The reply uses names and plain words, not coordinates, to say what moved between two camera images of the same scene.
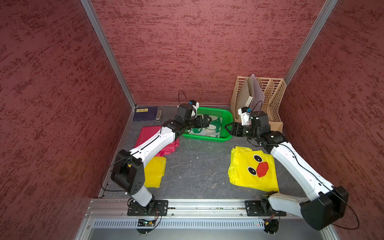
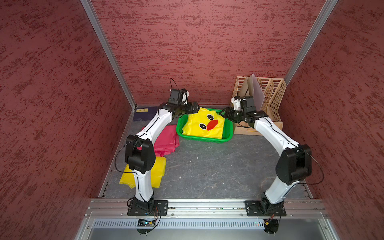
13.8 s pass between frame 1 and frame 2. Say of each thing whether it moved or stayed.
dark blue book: stayed
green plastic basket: stayed
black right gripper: moved
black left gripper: moved
